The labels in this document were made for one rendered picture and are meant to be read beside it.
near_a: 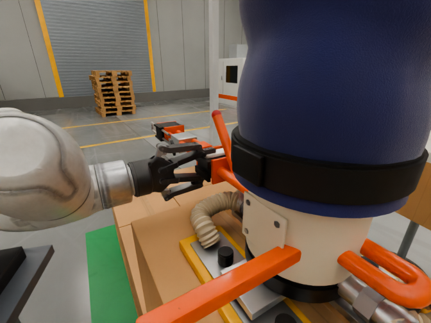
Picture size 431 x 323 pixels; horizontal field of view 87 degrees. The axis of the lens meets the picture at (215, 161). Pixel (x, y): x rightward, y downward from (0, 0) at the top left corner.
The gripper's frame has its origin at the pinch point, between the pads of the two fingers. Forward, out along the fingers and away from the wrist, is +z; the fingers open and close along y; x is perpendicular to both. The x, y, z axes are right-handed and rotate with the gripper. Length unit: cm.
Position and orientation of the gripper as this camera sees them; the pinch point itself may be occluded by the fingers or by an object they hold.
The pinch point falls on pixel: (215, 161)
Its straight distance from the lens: 56.0
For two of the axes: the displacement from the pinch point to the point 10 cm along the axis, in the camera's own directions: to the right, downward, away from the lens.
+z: 8.7, -1.9, 4.6
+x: 5.0, 3.4, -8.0
